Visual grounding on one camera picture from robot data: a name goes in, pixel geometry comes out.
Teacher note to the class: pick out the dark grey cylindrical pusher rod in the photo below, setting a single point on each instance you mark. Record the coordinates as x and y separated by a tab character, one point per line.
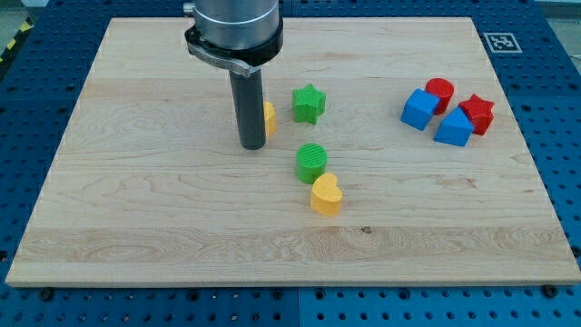
249	108

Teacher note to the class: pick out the yellow heart block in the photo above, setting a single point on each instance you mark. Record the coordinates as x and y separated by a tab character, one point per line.
326	196

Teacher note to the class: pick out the yellow block behind rod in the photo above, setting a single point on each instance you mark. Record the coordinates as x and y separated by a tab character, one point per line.
269	118

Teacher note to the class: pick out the green star block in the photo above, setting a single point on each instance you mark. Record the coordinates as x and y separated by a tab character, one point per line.
308	104

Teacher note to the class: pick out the green cylinder block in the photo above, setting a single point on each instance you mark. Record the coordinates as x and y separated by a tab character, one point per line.
311	162

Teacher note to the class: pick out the light wooden board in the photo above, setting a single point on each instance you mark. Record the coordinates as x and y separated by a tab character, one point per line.
150	186

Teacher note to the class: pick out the blue cube block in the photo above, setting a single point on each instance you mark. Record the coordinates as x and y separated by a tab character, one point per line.
419	109

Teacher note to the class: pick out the red cylinder block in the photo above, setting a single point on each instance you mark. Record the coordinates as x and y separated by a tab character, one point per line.
443	89

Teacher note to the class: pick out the blue house-shaped block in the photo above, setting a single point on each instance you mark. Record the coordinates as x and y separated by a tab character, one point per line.
455	129

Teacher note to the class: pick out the red star block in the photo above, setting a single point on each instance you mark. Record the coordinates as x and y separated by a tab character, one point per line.
479	112

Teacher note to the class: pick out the white fiducial marker tag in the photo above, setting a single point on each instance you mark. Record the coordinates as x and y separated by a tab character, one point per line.
502	43

